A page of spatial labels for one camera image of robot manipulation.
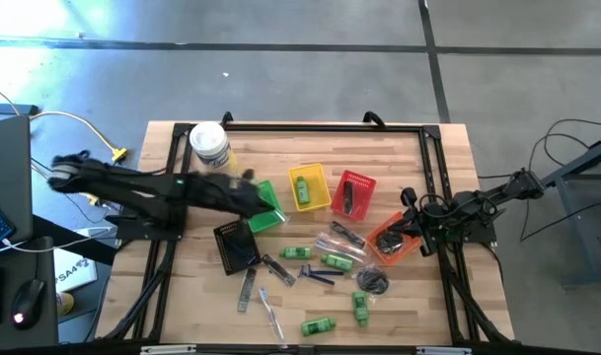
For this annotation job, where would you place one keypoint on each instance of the grey laptop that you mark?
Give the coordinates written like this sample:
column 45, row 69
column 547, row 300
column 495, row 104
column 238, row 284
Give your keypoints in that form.
column 6, row 167

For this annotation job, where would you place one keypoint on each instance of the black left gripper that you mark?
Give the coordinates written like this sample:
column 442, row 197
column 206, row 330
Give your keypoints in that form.
column 216, row 193

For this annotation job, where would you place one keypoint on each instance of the small yellow object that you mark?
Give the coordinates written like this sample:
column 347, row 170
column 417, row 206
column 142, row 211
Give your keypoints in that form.
column 65, row 303

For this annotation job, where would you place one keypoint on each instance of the red and blue toothbrush pack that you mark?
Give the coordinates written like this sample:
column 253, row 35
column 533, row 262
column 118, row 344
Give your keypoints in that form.
column 337, row 245

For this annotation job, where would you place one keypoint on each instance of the orange plastic basket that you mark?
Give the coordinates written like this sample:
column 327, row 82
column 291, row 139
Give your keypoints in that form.
column 374, row 239

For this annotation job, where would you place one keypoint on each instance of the silver bracket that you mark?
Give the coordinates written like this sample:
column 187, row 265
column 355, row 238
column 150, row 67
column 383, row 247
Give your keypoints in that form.
column 443, row 351
column 167, row 350

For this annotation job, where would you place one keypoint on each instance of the black computer mouse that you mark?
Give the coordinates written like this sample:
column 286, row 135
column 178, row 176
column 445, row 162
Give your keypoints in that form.
column 28, row 301

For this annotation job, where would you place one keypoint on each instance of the yellow plastic basket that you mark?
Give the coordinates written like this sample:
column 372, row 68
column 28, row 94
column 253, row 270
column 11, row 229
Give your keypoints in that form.
column 320, row 190

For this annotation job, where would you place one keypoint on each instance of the red plastic basket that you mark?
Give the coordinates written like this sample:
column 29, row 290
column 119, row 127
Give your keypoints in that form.
column 366, row 194

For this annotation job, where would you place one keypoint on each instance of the black plastic basket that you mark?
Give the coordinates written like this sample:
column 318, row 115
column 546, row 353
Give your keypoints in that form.
column 231, row 261

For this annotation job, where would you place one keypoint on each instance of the green plastic basket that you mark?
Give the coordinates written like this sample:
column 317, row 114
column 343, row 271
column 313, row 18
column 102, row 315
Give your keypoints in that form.
column 265, row 226

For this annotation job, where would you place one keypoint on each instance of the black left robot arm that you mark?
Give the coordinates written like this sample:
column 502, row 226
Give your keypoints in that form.
column 132, row 190

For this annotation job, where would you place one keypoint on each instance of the green travel shampoo bottle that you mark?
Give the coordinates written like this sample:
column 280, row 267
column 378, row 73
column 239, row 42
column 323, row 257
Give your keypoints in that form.
column 318, row 327
column 337, row 262
column 296, row 253
column 303, row 191
column 360, row 308

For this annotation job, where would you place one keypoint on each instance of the Lysol wipes canister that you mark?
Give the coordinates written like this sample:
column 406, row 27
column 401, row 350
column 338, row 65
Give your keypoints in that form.
column 208, row 140

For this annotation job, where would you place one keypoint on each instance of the toothbrush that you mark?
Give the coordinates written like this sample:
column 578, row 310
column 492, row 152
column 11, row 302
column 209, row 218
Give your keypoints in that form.
column 270, row 311
column 281, row 216

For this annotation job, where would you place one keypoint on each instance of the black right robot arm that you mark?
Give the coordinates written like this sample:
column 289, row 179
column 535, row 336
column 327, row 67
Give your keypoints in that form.
column 497, row 194

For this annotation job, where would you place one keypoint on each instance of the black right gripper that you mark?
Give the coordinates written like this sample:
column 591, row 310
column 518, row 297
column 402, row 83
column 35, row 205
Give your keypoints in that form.
column 438, row 217

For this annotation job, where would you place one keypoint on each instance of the dark desk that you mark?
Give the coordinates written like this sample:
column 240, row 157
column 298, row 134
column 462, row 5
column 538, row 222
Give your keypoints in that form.
column 4, row 340

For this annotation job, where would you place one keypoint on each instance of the black aluminium table frame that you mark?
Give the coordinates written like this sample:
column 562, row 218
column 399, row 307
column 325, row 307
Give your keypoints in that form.
column 329, row 127

